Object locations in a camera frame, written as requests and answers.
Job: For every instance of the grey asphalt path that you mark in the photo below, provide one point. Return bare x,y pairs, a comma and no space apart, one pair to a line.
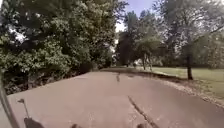
100,100

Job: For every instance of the row of trees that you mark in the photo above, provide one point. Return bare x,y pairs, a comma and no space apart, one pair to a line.
146,43

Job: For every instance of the dense wood of trees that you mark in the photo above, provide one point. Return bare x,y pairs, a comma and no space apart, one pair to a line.
60,43

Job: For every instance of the robot's own part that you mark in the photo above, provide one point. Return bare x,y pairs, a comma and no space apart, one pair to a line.
141,126
74,126

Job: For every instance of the large tree with dark trunk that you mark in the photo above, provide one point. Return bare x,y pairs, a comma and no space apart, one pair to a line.
189,68

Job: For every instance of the leaf-strewn dirt verge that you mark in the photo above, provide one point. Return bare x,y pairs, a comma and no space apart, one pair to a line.
186,87

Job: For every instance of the green grass field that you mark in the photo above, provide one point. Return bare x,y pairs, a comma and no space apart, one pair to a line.
208,78

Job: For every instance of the distant line of trees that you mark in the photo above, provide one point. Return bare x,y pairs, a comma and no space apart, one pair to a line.
211,56

